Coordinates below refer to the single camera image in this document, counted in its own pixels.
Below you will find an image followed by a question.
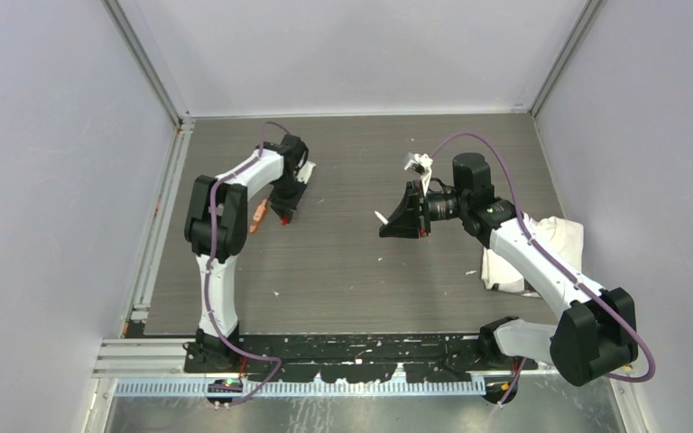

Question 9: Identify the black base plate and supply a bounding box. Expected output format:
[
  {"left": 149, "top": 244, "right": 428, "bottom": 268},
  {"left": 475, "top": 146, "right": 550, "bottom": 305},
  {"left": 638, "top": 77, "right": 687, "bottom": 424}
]
[{"left": 183, "top": 332, "right": 539, "bottom": 385}]

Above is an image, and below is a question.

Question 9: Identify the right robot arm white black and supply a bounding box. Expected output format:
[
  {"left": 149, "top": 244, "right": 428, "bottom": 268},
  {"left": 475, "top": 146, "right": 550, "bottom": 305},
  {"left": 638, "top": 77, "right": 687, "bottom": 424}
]
[{"left": 378, "top": 152, "right": 640, "bottom": 386}]

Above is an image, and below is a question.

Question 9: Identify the orange highlighter pen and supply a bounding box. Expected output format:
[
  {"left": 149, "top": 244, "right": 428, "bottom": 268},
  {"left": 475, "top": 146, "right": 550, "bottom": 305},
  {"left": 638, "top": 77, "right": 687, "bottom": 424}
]
[{"left": 249, "top": 198, "right": 268, "bottom": 234}]

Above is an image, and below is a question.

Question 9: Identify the white red marker pen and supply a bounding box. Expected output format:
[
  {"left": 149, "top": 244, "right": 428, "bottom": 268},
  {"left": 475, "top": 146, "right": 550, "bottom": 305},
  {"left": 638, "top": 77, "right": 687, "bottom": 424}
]
[{"left": 374, "top": 211, "right": 388, "bottom": 226}]

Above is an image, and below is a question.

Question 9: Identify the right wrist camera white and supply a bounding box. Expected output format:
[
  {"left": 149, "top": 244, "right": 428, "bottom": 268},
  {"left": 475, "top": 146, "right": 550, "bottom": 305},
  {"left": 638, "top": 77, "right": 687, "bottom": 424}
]
[{"left": 403, "top": 152, "right": 433, "bottom": 196}]

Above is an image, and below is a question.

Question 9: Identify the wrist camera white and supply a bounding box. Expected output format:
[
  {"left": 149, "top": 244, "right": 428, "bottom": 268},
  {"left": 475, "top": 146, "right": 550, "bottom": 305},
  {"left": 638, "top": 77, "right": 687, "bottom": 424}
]
[
  {"left": 403, "top": 152, "right": 433, "bottom": 196},
  {"left": 296, "top": 161, "right": 317, "bottom": 184}
]

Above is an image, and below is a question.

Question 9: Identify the white cloth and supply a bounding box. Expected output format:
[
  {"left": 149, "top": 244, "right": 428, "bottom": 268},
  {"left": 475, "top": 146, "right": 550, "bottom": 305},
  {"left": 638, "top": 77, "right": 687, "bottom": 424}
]
[{"left": 481, "top": 216, "right": 585, "bottom": 300}]

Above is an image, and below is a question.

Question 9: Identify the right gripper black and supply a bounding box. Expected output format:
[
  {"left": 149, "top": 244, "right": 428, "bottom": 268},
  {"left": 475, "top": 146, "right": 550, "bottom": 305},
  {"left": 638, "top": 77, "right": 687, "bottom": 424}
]
[{"left": 380, "top": 180, "right": 469, "bottom": 239}]

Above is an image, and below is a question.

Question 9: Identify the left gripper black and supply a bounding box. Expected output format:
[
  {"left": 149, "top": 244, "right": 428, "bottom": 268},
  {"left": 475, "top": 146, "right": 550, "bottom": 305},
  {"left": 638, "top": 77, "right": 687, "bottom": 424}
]
[{"left": 269, "top": 176, "right": 309, "bottom": 223}]

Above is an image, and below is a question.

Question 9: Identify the slotted cable duct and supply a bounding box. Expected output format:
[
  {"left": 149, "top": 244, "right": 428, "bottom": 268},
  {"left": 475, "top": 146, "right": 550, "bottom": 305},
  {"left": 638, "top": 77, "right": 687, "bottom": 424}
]
[{"left": 114, "top": 376, "right": 486, "bottom": 398}]

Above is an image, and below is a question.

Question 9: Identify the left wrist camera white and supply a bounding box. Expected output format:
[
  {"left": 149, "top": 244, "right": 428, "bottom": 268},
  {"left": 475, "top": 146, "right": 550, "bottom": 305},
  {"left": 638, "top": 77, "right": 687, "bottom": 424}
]
[{"left": 296, "top": 161, "right": 317, "bottom": 184}]

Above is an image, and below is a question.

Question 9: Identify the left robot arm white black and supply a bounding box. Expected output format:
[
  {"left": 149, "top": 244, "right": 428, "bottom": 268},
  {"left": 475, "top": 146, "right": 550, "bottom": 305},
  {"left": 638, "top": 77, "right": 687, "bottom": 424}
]
[{"left": 184, "top": 134, "right": 315, "bottom": 373}]

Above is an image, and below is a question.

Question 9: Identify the aluminium frame rail left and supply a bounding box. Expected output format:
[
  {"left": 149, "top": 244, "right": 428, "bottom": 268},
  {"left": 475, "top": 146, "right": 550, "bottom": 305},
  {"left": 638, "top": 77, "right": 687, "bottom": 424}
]
[{"left": 120, "top": 115, "right": 195, "bottom": 337}]

